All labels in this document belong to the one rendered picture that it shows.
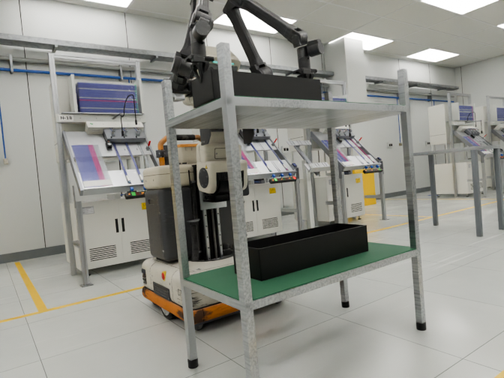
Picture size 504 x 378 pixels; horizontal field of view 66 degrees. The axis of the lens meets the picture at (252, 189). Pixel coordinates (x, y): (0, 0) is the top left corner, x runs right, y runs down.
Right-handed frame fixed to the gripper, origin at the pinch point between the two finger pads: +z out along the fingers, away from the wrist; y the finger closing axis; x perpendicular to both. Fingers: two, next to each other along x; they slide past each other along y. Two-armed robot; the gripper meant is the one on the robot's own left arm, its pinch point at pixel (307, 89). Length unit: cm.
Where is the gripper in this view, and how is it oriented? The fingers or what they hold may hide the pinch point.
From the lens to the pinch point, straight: 192.7
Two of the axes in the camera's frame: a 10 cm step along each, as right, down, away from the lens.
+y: 8.2, -1.0, 5.7
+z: 1.0, 9.9, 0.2
